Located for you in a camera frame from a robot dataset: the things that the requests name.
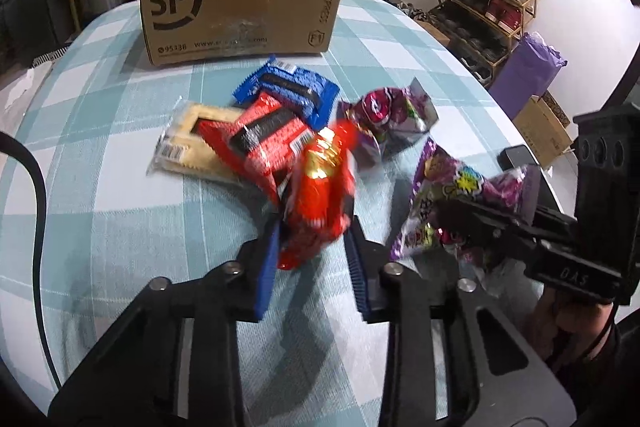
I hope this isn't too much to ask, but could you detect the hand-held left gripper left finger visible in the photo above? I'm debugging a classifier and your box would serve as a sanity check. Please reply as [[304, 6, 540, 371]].
[[47, 217, 283, 427]]

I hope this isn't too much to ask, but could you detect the person's right hand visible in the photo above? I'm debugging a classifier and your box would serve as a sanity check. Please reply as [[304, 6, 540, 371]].
[[531, 286, 618, 363]]

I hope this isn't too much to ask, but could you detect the shiny red snack packet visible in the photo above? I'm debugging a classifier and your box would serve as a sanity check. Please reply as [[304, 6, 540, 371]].
[[276, 119, 359, 271]]

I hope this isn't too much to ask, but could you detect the black cable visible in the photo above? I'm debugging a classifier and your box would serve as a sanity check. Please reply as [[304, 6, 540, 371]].
[[0, 131, 57, 394]]

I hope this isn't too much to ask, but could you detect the cream biscuit packet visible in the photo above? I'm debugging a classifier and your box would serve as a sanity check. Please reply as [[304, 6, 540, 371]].
[[149, 101, 251, 184]]

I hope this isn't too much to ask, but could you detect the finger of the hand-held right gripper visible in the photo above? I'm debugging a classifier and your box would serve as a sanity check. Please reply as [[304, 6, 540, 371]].
[[434, 198, 577, 267], [535, 204, 578, 236]]

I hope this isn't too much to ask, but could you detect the pile of scattered shoes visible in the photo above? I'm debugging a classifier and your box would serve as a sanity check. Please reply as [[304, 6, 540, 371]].
[[379, 0, 437, 26]]

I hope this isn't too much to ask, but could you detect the small cardboard box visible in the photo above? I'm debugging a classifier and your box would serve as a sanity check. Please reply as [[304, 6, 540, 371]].
[[413, 19, 452, 50]]

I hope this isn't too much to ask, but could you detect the shoe rack with shoes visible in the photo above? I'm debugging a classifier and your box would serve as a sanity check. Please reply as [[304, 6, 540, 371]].
[[441, 0, 549, 78]]

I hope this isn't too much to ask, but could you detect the black white patterned rug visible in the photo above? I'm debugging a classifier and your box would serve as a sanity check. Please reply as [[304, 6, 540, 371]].
[[29, 48, 69, 68]]

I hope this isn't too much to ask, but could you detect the blue snack packet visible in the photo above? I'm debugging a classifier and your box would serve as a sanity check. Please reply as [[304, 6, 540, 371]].
[[232, 56, 341, 134]]

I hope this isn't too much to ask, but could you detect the purple bag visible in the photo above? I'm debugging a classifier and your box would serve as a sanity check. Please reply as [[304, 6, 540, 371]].
[[492, 32, 569, 118]]

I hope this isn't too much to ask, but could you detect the red black-label snack packet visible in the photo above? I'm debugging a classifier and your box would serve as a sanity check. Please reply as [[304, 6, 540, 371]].
[[194, 92, 322, 204]]

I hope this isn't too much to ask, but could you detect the brown cardboard box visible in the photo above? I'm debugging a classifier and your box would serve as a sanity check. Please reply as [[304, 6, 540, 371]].
[[139, 0, 346, 68]]

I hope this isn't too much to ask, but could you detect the purple snack packet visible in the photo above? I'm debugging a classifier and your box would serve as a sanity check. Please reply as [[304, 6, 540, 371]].
[[391, 137, 544, 274], [339, 77, 439, 168]]

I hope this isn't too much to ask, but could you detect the black flat device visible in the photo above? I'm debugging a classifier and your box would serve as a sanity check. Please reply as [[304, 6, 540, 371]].
[[500, 145, 540, 169]]

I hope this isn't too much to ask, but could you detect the wooden shoe rack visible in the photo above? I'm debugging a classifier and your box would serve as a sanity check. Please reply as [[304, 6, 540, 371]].
[[432, 0, 547, 89]]

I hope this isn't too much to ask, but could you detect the patterned cardboard box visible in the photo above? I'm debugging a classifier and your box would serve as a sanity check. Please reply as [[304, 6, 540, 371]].
[[512, 91, 574, 168]]

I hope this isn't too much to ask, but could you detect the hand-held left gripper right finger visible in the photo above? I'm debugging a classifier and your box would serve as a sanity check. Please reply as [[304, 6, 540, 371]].
[[344, 216, 577, 427]]

